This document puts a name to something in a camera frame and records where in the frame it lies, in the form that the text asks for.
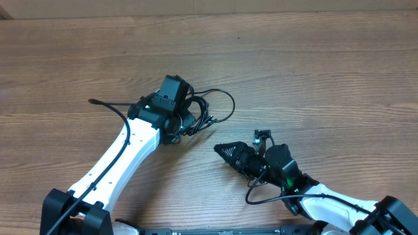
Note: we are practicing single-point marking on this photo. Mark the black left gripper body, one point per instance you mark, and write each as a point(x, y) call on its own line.
point(185, 118)

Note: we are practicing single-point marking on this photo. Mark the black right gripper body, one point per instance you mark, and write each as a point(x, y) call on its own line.
point(257, 165)

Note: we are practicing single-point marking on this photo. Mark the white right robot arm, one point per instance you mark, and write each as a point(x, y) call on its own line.
point(303, 195)

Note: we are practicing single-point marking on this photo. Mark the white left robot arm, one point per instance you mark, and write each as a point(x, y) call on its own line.
point(86, 207)

